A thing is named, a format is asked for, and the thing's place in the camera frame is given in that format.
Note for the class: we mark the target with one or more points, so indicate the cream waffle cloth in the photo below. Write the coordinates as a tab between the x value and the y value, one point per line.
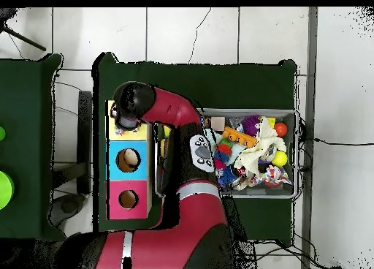
263	146

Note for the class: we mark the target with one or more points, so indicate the black tripod leg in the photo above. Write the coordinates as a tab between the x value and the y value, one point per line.
26	40

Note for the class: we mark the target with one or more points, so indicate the purple spiky monster toy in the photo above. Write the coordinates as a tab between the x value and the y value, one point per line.
250	125

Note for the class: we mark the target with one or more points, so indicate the yellow ball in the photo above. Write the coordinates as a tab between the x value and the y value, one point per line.
280	158

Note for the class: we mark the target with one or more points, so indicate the dark green table cloth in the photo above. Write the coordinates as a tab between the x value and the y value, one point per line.
26	105
204	82

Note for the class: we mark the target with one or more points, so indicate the wooden box with three holes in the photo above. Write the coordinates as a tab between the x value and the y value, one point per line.
140	163

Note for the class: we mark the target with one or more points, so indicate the small wooden cube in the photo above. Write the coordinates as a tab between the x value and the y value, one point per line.
218	123

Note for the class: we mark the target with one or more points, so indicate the small bright green object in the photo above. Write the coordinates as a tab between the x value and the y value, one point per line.
1	133

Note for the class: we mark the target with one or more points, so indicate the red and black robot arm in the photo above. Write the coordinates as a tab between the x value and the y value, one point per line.
175	108

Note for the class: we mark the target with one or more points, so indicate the bright green cup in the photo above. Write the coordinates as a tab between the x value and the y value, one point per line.
5	190

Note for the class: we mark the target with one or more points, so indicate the grey rounded base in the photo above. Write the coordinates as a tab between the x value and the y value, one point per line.
67	206

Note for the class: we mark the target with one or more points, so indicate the colourful dotted cloth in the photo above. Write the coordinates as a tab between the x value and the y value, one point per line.
274	175
119	131

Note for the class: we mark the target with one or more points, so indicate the orange plastic building block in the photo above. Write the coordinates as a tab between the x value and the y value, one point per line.
239	137

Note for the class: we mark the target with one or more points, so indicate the mint green waffle cloth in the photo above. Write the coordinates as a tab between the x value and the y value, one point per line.
237	152

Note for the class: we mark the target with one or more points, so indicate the small orange ball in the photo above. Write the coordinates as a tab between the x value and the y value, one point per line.
281	129

